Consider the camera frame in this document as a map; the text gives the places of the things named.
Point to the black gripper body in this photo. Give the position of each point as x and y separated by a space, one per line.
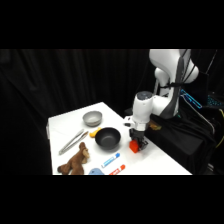
138 136

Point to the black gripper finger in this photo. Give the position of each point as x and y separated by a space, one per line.
131 141
142 145

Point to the red cube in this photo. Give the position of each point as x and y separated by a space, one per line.
134 146

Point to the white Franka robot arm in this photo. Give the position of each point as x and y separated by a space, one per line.
166 76

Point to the black bowl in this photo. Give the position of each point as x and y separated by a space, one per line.
107 138

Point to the grey metal bowl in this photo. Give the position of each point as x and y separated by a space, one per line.
92 118

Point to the blue and white marker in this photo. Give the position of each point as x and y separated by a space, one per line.
110 160

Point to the red and white marker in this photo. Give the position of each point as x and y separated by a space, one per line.
117 170

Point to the black cloth-covered stand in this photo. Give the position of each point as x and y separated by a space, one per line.
180 140

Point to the light blue object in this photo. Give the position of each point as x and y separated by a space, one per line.
96 171

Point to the brown plush toy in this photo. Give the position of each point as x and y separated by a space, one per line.
77 160

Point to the metal tongs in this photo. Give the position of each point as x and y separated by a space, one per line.
71 142

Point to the blue-lit black device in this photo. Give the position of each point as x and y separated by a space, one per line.
192 99

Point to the blue-lit keyboard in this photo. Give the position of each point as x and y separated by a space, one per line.
216 100

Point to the black curtain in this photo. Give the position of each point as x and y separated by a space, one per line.
40 100

